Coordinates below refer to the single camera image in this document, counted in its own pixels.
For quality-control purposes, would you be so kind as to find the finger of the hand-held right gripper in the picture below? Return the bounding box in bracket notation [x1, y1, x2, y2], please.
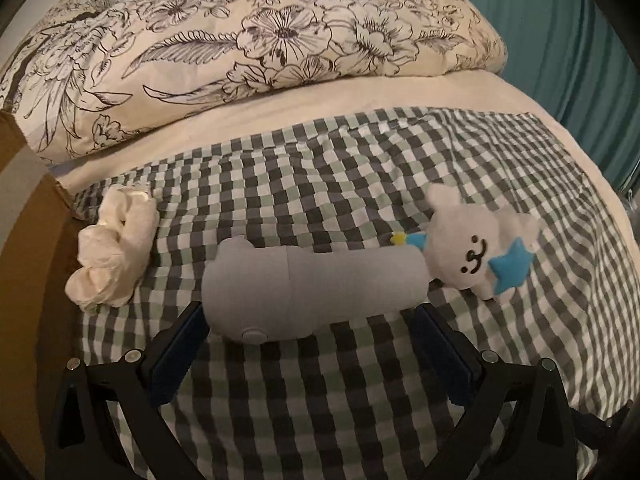
[572, 402, 634, 457]

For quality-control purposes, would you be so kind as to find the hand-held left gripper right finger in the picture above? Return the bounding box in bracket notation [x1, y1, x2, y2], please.
[414, 304, 576, 480]

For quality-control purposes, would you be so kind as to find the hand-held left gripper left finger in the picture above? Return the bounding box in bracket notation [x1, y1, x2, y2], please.
[45, 301, 210, 480]

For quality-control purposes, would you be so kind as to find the cardboard box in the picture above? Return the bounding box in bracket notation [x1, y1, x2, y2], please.
[0, 109, 84, 442]

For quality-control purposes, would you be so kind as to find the white cat plush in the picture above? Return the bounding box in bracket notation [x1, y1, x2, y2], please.
[392, 182, 541, 302]

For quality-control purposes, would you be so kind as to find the white crumpled cloth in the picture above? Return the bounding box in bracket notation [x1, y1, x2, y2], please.
[65, 184, 161, 312]

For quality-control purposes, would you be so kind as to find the green checked cloth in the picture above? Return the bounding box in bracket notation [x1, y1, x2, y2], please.
[70, 106, 626, 480]

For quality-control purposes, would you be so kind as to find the teal curtain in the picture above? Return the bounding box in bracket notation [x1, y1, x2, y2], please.
[410, 0, 640, 197]

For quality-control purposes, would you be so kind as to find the floral pillow with brown band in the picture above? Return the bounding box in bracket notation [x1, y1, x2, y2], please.
[0, 0, 114, 112]

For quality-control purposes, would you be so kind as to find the floral cream duvet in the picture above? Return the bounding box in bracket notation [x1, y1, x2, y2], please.
[10, 0, 509, 167]

